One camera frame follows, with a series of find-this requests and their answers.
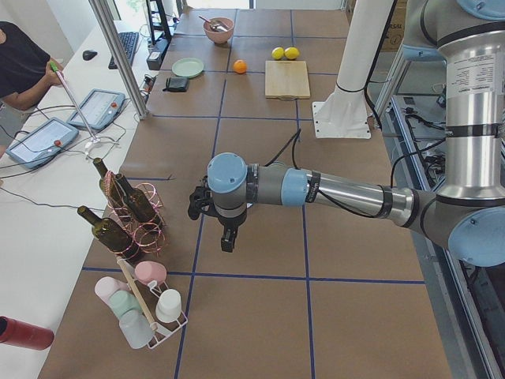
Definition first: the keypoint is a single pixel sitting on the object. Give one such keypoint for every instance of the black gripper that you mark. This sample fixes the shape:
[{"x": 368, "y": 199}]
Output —
[{"x": 230, "y": 222}]

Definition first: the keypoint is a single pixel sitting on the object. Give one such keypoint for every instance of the orange fruit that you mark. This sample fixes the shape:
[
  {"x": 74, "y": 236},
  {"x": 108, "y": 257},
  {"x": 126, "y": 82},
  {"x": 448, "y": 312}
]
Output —
[{"x": 240, "y": 66}]

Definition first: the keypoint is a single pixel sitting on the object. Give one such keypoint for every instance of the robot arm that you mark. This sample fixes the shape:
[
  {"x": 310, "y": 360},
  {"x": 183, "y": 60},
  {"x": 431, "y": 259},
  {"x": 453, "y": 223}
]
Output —
[{"x": 466, "y": 214}]

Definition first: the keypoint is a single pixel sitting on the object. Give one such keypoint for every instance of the light green plate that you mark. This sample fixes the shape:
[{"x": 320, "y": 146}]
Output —
[{"x": 188, "y": 67}]

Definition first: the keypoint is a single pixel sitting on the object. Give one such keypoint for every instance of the pink cup upper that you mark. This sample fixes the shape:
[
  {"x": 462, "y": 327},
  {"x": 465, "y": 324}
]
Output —
[{"x": 148, "y": 271}]

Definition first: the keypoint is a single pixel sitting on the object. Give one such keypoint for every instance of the pink cup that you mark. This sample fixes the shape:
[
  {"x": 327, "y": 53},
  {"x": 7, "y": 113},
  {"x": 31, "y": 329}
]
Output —
[
  {"x": 107, "y": 286},
  {"x": 148, "y": 271}
]

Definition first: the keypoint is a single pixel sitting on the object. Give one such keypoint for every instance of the dark wine bottle middle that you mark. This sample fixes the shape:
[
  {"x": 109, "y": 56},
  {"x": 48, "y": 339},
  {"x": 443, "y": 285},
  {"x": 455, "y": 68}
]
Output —
[{"x": 139, "y": 205}]

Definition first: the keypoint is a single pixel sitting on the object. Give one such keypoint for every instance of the white cup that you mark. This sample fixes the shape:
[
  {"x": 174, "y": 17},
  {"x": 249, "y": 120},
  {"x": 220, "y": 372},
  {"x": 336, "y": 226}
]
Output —
[{"x": 168, "y": 307}]

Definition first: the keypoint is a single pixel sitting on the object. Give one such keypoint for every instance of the mint green cup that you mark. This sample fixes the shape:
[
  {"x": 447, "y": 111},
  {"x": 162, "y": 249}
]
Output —
[{"x": 121, "y": 302}]

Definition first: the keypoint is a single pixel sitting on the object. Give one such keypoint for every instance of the grey cup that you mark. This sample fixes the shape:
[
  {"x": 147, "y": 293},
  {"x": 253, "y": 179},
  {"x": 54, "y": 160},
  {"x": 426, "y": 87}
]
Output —
[{"x": 136, "y": 329}]

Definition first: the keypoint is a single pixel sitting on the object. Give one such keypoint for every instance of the dark wine bottle rear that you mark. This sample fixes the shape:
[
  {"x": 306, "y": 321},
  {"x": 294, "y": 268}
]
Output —
[{"x": 108, "y": 185}]

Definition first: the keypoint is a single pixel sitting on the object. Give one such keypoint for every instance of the pink cup left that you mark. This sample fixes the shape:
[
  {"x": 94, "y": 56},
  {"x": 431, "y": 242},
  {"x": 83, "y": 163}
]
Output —
[{"x": 107, "y": 286}]

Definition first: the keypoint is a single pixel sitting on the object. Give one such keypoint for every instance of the dark grey folded cloth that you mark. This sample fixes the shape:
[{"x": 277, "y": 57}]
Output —
[{"x": 176, "y": 84}]

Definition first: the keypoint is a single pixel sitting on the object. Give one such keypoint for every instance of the bamboo cutting board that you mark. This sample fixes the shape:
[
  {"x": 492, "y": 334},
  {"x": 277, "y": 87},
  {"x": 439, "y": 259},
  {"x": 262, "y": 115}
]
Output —
[{"x": 286, "y": 80}]

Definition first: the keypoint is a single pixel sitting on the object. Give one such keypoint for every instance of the teach pendant far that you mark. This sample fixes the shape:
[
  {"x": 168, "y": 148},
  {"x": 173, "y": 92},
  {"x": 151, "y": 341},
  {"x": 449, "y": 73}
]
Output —
[{"x": 100, "y": 107}]

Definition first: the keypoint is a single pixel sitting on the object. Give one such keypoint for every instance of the teach pendant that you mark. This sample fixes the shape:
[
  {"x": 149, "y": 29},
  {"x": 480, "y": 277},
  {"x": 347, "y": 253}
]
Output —
[
  {"x": 100, "y": 107},
  {"x": 42, "y": 144}
]

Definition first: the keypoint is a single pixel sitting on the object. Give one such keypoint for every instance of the yellow lemon far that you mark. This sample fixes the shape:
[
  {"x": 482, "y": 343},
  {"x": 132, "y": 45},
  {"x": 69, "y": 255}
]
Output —
[{"x": 278, "y": 53}]

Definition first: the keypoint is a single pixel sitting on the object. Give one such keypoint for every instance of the pink bowl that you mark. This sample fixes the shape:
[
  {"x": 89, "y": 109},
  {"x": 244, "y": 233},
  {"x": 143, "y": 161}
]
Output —
[{"x": 221, "y": 33}]

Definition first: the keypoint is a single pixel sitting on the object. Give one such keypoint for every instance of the teach pendant near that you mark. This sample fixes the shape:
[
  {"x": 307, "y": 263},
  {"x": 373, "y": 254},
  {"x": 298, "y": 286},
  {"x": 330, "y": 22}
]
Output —
[{"x": 42, "y": 144}]

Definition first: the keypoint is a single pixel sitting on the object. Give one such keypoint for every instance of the metal scoop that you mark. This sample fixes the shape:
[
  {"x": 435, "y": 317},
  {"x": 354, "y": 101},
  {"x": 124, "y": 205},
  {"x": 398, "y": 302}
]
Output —
[{"x": 215, "y": 25}]

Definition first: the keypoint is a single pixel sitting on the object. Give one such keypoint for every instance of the black keyboard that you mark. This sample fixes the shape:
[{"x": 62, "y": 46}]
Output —
[{"x": 129, "y": 41}]

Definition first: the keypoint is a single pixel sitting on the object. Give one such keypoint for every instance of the black computer mouse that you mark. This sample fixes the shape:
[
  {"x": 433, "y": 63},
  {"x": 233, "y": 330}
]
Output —
[{"x": 88, "y": 55}]

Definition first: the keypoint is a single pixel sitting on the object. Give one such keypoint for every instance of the red bottle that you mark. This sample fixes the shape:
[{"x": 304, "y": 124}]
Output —
[{"x": 21, "y": 334}]

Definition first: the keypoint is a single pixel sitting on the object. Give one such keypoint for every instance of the person in black shirt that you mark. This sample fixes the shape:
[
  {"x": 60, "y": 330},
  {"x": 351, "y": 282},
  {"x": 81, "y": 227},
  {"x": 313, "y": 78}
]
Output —
[{"x": 26, "y": 73}]

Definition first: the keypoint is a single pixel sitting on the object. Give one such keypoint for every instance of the white wire cup rack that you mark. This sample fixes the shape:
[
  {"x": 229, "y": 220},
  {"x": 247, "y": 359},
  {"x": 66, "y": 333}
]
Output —
[{"x": 166, "y": 330}]

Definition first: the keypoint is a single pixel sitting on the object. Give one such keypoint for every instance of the copper wire bottle rack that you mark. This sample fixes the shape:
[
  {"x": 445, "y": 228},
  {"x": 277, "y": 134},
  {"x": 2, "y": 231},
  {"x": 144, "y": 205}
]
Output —
[{"x": 149, "y": 234}]

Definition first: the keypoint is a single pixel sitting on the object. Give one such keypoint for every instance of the metal stick green handle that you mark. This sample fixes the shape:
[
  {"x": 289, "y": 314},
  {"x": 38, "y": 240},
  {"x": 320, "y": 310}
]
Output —
[{"x": 94, "y": 140}]

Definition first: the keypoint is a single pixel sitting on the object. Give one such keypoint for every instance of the aluminium frame post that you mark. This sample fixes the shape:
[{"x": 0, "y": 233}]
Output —
[{"x": 105, "y": 20}]

